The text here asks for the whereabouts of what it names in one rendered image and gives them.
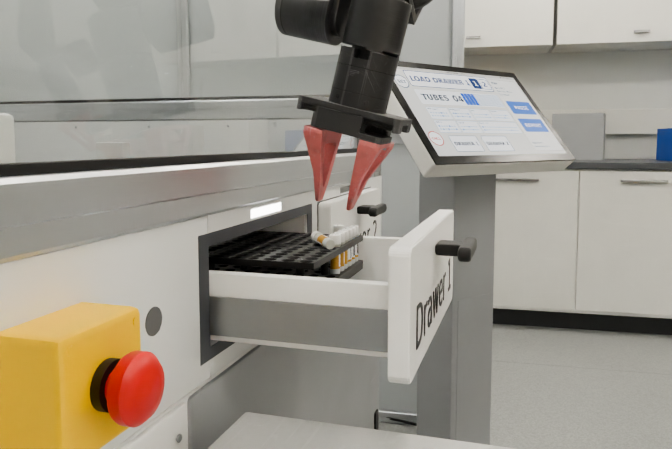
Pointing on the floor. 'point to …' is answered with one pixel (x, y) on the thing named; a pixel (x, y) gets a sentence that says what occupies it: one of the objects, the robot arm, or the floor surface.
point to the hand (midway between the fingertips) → (336, 197)
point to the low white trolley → (324, 436)
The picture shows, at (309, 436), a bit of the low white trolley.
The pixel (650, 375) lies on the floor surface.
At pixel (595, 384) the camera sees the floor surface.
